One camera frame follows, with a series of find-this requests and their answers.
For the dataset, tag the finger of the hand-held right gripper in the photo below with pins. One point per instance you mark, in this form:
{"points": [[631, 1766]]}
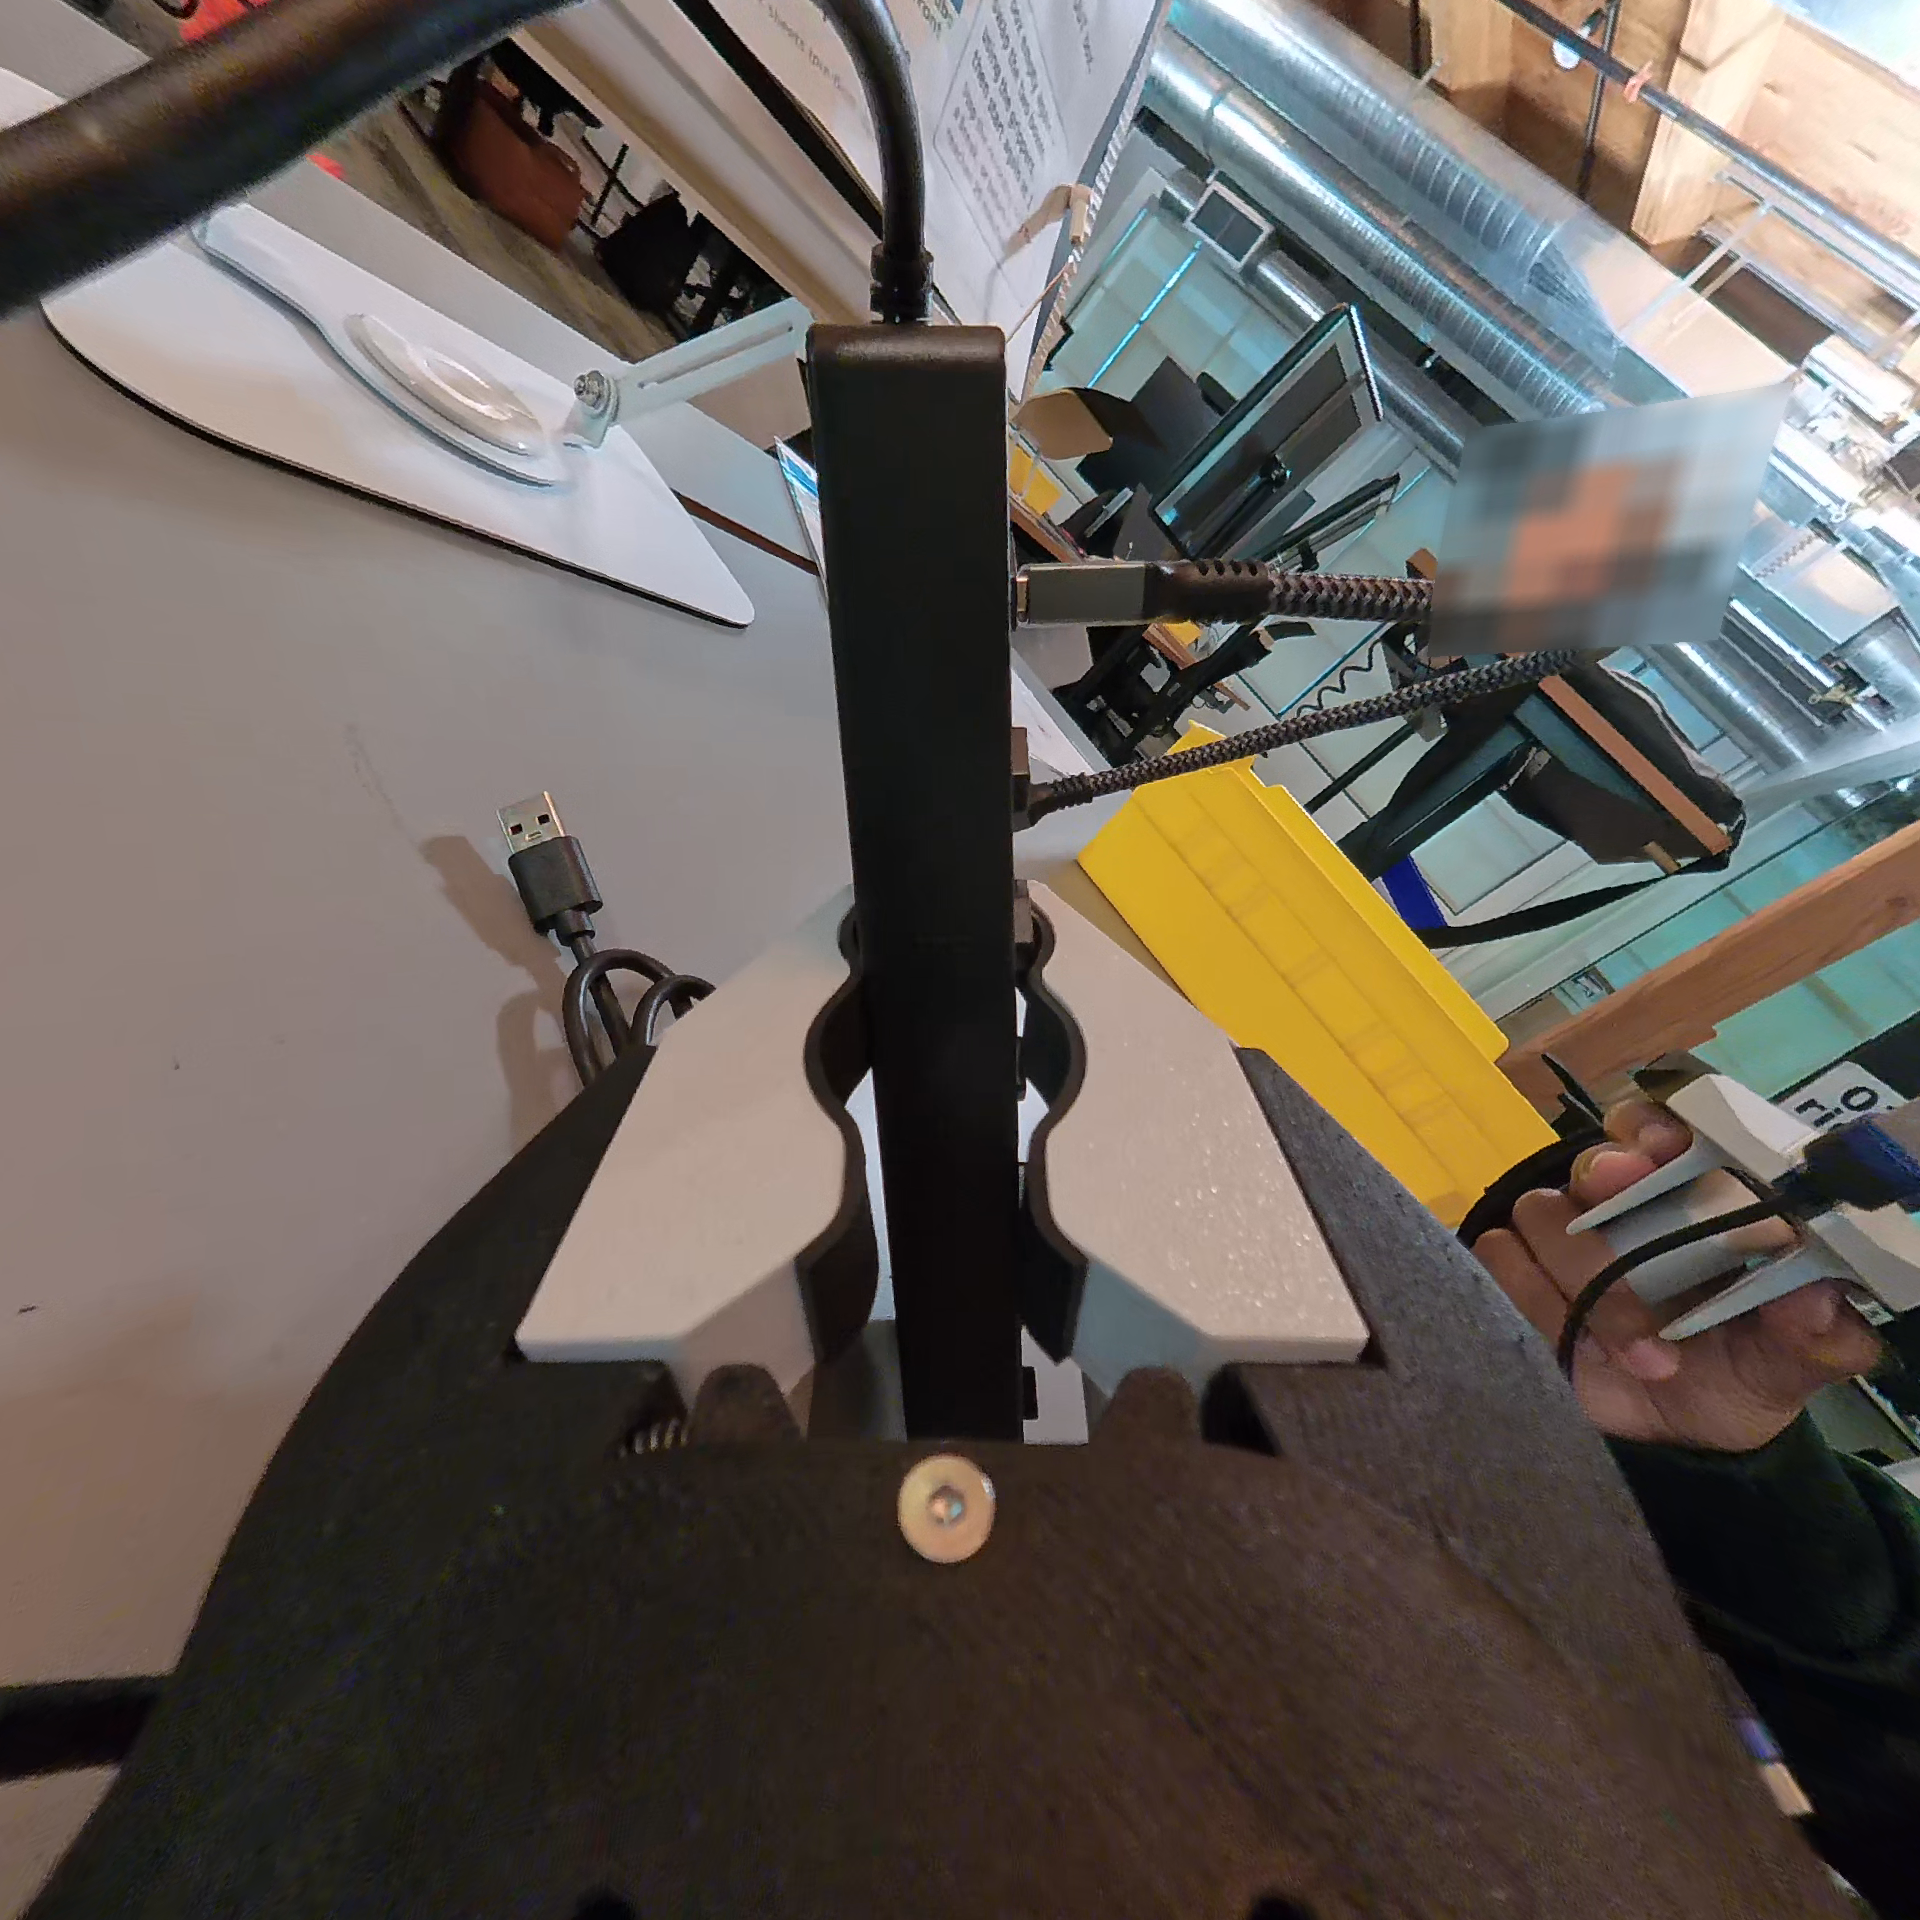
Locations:
{"points": [[1756, 1273], [1680, 1192]]}

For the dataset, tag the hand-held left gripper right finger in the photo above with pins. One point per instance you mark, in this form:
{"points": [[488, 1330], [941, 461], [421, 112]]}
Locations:
{"points": [[1199, 1200]]}

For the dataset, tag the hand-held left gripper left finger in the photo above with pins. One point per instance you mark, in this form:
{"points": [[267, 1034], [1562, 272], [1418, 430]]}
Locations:
{"points": [[690, 1200]]}

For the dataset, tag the yellow plastic bin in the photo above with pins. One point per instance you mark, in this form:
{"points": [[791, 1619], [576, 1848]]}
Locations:
{"points": [[1291, 933]]}

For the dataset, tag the black multi-port USB hub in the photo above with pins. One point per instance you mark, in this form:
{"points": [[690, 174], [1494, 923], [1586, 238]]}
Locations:
{"points": [[921, 749]]}

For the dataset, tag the person's right forearm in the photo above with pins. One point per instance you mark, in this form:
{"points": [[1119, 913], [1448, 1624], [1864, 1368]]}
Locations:
{"points": [[1800, 1619]]}

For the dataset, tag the grey desk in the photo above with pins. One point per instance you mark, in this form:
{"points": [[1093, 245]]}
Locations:
{"points": [[227, 900]]}

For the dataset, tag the person's right hand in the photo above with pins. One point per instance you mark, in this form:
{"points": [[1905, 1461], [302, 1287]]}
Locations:
{"points": [[1695, 1390]]}

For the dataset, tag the blue plastic bin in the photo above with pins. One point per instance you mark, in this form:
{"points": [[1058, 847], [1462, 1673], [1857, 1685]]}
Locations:
{"points": [[1411, 891]]}

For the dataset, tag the black backpack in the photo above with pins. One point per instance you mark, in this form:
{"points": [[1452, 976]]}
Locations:
{"points": [[1633, 765]]}

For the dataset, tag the computer monitor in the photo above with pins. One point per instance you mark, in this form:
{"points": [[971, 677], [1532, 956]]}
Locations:
{"points": [[1275, 435]]}

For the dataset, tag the printed instruction sheet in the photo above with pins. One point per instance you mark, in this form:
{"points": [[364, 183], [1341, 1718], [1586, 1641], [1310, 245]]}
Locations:
{"points": [[1003, 105]]}

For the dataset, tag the silver ventilation duct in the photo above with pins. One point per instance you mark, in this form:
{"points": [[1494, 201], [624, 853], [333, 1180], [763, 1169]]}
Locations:
{"points": [[1351, 193]]}

